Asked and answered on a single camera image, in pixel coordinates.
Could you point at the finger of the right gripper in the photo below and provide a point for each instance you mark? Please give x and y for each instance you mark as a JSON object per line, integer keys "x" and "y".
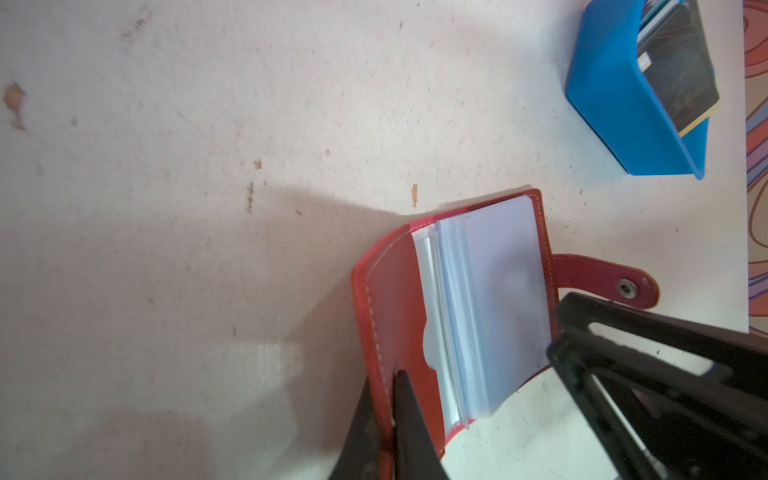
{"x": 656, "y": 420}

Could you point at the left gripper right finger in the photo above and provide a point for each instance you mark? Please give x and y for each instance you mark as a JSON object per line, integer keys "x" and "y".
{"x": 415, "y": 457}

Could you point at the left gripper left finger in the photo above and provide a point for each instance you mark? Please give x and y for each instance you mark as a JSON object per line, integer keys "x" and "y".
{"x": 363, "y": 455}

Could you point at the red leather card holder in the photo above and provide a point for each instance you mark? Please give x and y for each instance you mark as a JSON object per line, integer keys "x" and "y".
{"x": 462, "y": 301}

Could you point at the blue plastic card tray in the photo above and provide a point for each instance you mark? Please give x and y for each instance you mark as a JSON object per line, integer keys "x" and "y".
{"x": 607, "y": 88}

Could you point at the dark credit card stack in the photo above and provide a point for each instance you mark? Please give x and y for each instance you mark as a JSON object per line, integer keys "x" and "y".
{"x": 673, "y": 54}

